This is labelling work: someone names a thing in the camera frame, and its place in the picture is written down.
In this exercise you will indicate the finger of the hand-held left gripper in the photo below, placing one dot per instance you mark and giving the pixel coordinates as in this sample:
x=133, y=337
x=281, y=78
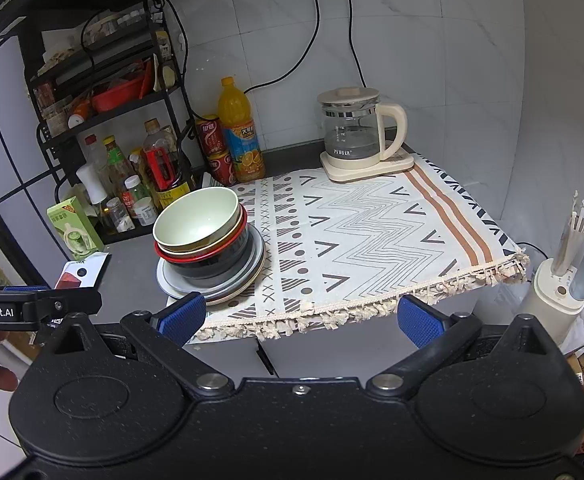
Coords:
x=72, y=302

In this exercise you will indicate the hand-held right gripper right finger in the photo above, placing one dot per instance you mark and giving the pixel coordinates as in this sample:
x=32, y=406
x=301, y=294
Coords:
x=419, y=320

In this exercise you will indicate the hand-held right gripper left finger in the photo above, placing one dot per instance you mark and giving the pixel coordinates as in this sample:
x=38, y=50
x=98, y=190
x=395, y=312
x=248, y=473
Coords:
x=184, y=315

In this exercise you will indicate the white plate with blue print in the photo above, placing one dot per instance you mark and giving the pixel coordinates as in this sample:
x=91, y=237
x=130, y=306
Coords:
x=166, y=282

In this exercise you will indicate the small white blue print plate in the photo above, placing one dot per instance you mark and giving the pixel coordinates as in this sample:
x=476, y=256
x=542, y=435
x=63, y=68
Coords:
x=222, y=285

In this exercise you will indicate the large white flower print plate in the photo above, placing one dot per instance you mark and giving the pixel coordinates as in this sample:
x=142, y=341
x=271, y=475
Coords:
x=232, y=299

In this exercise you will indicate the red and black bowl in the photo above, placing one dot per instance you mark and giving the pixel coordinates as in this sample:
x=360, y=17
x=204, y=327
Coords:
x=207, y=265

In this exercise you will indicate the pale green bowl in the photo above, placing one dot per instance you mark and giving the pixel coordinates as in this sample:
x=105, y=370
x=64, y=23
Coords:
x=239, y=227
x=197, y=220

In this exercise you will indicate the white snack pouch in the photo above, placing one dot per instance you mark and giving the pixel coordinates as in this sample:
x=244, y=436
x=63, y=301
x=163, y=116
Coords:
x=84, y=272

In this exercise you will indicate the green drink mix carton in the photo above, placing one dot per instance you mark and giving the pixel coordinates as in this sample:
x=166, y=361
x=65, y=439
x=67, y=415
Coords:
x=74, y=227

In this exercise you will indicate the patterned fringed table mat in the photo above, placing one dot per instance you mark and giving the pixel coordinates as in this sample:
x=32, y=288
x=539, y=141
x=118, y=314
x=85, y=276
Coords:
x=372, y=240

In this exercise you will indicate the small clear salt jar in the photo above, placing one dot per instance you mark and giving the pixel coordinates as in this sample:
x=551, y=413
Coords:
x=117, y=215

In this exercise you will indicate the white plastic jar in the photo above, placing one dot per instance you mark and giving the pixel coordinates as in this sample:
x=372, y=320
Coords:
x=144, y=212

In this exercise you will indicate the oil bottle with white top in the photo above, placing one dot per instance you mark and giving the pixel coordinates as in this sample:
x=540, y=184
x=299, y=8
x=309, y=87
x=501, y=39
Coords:
x=92, y=182

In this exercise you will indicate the small bottle with red label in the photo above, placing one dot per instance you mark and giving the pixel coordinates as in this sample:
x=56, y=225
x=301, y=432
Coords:
x=133, y=190

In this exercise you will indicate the cream utensil holder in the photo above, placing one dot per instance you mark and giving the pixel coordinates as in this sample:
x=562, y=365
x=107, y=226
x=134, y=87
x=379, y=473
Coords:
x=547, y=305

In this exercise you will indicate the soy sauce bottle yellow label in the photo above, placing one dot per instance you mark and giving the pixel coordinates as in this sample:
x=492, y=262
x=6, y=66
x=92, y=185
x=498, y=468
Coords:
x=164, y=170

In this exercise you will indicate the sauce bottle with green label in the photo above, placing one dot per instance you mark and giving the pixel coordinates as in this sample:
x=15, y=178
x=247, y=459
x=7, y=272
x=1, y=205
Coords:
x=117, y=160

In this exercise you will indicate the clear bottle with red cap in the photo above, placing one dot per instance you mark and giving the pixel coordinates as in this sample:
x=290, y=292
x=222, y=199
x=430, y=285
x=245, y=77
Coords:
x=92, y=152

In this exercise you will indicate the red drink can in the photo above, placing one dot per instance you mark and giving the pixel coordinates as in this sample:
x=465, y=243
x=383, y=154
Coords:
x=222, y=167
x=212, y=135

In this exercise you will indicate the cream kettle base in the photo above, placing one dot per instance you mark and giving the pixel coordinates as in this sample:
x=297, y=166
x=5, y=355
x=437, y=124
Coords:
x=372, y=172

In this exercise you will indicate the black metal shelf rack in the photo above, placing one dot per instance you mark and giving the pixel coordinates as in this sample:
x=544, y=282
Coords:
x=47, y=145

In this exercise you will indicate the bottle with yellow cap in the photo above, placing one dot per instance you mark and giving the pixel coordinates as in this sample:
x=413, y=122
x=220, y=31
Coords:
x=137, y=155

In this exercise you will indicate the bundle of wrapped chopsticks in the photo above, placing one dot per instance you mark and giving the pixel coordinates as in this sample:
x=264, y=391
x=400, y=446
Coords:
x=574, y=230

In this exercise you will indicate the orange and white round item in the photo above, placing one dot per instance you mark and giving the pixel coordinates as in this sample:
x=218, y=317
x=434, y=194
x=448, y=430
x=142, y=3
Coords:
x=78, y=115

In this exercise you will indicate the orange juice bottle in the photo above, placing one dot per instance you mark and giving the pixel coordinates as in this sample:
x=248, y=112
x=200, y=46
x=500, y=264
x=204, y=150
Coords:
x=239, y=135

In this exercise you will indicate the stacked seasoning packets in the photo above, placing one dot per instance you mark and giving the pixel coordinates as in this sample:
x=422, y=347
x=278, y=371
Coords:
x=52, y=110

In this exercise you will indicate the red plastic basket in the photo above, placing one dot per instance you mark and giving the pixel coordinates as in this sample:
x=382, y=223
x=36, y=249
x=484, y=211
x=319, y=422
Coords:
x=117, y=97

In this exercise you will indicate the red chopstick packet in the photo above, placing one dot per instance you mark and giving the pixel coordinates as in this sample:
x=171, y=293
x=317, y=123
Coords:
x=145, y=77

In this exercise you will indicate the row of small spice jars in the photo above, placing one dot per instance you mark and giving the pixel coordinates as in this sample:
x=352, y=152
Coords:
x=112, y=22

